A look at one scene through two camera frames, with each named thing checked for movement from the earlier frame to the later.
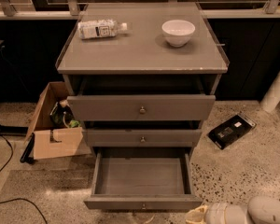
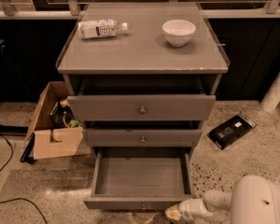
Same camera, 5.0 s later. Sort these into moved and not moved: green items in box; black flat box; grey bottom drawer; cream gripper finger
Moved: cream gripper finger
Not moved: green items in box; black flat box; grey bottom drawer
